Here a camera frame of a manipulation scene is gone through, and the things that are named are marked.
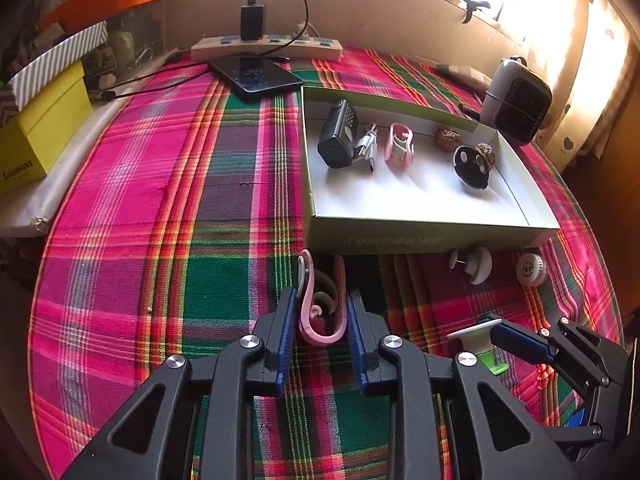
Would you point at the clear plastic container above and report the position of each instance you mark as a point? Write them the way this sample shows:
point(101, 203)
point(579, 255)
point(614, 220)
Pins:
point(130, 40)

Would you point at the beige power strip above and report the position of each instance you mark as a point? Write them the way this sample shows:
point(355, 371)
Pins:
point(220, 49)

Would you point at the yellow box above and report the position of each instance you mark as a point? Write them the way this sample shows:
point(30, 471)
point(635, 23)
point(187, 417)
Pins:
point(45, 130)

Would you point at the white green cardboard box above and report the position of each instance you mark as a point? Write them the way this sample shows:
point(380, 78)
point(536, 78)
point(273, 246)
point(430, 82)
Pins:
point(430, 195)

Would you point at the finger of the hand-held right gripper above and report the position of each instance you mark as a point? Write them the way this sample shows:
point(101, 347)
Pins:
point(520, 337)
point(592, 431)

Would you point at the black charger adapter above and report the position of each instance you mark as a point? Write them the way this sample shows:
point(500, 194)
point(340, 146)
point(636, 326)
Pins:
point(252, 22)

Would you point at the light speckled walnut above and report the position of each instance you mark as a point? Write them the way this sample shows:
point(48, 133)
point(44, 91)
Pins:
point(446, 139)

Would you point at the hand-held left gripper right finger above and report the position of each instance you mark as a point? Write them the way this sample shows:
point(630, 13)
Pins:
point(356, 340)

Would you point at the black smartphone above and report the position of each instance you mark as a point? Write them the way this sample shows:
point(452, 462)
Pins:
point(255, 77)

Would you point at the striped box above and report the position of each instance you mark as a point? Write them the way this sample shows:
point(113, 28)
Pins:
point(55, 67)

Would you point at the plaid blanket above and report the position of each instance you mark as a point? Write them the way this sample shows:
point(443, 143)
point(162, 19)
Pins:
point(175, 220)

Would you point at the grey fan heater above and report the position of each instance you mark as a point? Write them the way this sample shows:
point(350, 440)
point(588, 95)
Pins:
point(515, 102)

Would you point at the white plug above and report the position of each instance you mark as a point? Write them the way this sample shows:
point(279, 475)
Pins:
point(304, 32)

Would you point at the pink clip with white insert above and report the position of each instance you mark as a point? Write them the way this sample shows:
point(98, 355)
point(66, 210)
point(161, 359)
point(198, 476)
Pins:
point(400, 152)

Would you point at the dark brown walnut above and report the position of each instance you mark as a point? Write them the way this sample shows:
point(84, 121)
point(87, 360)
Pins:
point(487, 152)

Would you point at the black disc with white dots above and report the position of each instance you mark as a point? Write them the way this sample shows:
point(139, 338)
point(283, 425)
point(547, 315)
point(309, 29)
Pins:
point(470, 170)

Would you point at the white round cap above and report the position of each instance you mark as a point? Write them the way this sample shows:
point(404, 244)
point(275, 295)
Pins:
point(531, 270)

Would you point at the heart pattern curtain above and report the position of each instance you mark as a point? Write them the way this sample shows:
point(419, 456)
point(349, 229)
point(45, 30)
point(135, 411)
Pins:
point(590, 50)

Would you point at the green white bobbin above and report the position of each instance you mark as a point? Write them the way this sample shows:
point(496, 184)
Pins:
point(477, 345)

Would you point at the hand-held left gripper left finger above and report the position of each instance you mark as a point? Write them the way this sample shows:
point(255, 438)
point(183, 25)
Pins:
point(286, 330)

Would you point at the white spool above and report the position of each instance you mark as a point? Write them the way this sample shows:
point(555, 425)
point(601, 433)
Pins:
point(475, 265)

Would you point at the black window hook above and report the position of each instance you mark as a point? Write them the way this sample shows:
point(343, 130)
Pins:
point(472, 9)

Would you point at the pink clip with grey insert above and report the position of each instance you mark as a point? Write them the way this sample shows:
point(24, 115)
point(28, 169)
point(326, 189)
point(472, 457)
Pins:
point(306, 310)

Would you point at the black perforated device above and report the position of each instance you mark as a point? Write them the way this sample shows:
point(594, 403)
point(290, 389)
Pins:
point(335, 145)

